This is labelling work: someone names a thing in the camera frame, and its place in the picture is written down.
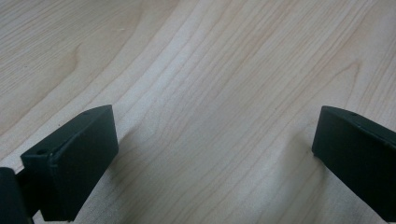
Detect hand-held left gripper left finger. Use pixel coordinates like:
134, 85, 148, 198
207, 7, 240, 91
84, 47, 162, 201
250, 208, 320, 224
15, 104, 120, 222

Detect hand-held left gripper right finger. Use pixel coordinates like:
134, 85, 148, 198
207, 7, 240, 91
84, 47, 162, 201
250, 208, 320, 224
311, 105, 396, 223

